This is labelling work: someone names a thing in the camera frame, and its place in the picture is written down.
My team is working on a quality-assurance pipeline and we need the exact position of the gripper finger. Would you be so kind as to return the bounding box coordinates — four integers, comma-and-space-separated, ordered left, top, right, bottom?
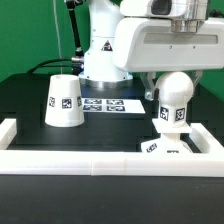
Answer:
140, 72, 156, 101
189, 70, 203, 93

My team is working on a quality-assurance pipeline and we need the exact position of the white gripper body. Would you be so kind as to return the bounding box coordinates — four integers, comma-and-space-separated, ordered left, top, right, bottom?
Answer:
113, 0, 224, 72

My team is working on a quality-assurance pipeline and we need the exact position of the white lamp bulb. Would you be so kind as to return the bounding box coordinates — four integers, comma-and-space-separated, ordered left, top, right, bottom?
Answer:
156, 72, 194, 128

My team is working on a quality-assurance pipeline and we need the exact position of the white lamp base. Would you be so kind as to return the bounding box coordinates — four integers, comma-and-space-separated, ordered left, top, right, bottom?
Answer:
141, 118, 192, 155

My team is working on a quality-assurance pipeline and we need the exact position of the white lamp shade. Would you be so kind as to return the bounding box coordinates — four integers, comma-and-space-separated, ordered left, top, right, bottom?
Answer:
45, 74, 84, 127

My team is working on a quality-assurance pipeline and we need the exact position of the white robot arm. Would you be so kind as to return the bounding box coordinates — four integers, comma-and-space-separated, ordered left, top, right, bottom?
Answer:
81, 0, 224, 99

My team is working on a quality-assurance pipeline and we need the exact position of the white marker sheet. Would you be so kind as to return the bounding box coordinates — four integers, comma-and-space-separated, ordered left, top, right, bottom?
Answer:
82, 98, 145, 114

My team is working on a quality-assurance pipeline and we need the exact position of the white U-shaped fence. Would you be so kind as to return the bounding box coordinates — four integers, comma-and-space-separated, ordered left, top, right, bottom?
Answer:
0, 119, 224, 177

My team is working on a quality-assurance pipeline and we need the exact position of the black cable bundle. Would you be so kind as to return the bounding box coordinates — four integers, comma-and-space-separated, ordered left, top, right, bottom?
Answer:
27, 0, 85, 76

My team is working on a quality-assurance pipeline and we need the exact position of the thin white cable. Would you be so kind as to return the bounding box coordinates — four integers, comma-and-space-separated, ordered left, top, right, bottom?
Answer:
52, 0, 64, 76

